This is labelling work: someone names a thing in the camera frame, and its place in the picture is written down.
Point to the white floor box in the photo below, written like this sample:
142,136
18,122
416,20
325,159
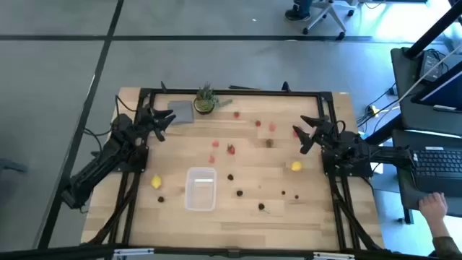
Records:
377,168

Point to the pale red strawberry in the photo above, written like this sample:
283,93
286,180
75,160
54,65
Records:
272,127

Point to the black computer keyboard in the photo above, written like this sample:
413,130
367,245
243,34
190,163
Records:
436,166

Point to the grey blue furniture leg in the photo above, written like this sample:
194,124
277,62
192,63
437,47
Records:
11,166

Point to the black aluminium table frame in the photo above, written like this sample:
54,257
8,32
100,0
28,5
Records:
234,92

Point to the folded grey cloth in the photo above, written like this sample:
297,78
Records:
182,110

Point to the red strawberry with green leaves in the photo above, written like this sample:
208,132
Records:
231,149

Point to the black computer monitor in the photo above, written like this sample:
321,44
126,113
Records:
447,90

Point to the potted green succulent plant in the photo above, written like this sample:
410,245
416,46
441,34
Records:
204,104

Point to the person's forearm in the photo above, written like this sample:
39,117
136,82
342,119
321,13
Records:
447,247

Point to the yellow power plug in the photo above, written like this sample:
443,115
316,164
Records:
373,109

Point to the pink strawberry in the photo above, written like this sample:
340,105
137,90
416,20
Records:
211,159
215,143

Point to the silver metal bracket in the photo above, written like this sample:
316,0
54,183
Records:
334,256
133,251

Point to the white office chair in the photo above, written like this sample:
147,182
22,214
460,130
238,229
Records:
326,11

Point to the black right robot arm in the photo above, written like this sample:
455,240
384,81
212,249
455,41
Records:
361,151

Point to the black slanted pole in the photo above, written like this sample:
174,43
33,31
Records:
433,29

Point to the clear plastic tupperware container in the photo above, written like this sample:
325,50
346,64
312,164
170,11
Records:
200,200

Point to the yellow lemon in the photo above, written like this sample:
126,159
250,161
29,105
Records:
296,166
156,181

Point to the dull brown green fruit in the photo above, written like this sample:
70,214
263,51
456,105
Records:
269,143

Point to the person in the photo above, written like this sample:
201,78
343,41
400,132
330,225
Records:
297,13

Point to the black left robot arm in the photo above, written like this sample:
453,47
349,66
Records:
101,162

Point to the thick black frame beam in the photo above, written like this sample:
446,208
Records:
72,252

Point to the black desk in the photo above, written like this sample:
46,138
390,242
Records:
415,115
404,195

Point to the person's hand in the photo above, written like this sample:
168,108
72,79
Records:
433,209

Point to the black power device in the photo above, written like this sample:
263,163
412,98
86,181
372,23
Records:
431,65

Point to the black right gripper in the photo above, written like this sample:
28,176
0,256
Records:
328,135

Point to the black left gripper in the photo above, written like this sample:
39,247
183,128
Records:
148,121

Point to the thin white rod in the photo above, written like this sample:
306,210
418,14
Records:
426,77

